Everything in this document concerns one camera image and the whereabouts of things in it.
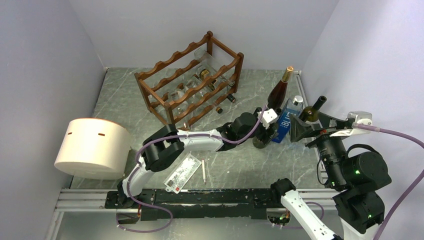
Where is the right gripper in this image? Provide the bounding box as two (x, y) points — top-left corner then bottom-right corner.
(289, 110), (352, 187)

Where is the green bottle brown label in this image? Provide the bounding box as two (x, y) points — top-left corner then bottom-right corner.
(252, 108), (282, 149)

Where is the green wine bottle white label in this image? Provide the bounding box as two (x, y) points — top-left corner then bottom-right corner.
(298, 95), (327, 123)

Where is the blue square bottle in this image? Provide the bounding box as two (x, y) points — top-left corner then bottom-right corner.
(271, 95), (304, 143)

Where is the dark red wine bottle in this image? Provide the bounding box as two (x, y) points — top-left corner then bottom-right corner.
(267, 66), (294, 110)

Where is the clear bottle rack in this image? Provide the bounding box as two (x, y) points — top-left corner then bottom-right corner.
(194, 48), (235, 87)

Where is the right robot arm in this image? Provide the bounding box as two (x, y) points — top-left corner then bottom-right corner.
(269, 111), (392, 240)

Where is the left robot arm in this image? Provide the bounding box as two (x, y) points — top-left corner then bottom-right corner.
(117, 107), (282, 208)

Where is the wooden wine rack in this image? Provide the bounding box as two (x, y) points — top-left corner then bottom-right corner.
(134, 31), (244, 126)

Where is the clear bottle bottom row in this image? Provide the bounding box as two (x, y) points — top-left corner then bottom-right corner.
(167, 89), (223, 131)

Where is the white pen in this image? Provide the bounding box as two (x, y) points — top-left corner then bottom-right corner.
(201, 159), (207, 184)

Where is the white printed card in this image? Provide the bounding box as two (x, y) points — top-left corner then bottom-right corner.
(163, 153), (202, 194)

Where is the white cylindrical container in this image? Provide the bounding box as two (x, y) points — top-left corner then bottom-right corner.
(54, 118), (132, 180)

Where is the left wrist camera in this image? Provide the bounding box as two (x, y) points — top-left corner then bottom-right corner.
(260, 109), (278, 129)

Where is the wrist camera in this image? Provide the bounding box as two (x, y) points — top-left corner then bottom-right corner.
(330, 111), (373, 137)
(260, 109), (278, 129)

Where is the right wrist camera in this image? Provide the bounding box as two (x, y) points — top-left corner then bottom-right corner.
(330, 111), (373, 137)

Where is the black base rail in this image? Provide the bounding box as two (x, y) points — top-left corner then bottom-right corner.
(104, 179), (299, 222)

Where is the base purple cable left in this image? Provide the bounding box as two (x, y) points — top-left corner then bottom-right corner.
(115, 205), (174, 234)

